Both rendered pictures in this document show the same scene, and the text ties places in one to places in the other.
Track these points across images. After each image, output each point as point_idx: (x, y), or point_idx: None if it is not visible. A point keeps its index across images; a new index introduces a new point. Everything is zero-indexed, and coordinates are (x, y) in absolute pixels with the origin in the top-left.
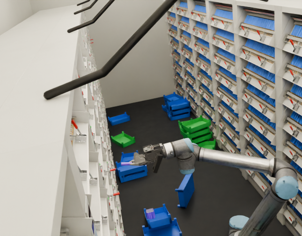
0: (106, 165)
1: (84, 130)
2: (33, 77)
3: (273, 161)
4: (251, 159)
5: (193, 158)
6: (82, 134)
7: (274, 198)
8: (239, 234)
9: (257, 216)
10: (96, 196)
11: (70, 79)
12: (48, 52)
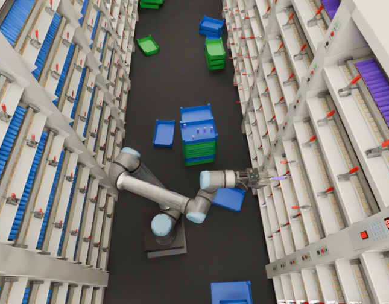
0: (307, 231)
1: (315, 38)
2: None
3: (122, 173)
4: (140, 181)
5: (199, 189)
6: (312, 20)
7: (142, 162)
8: None
9: (156, 178)
10: (290, 48)
11: None
12: None
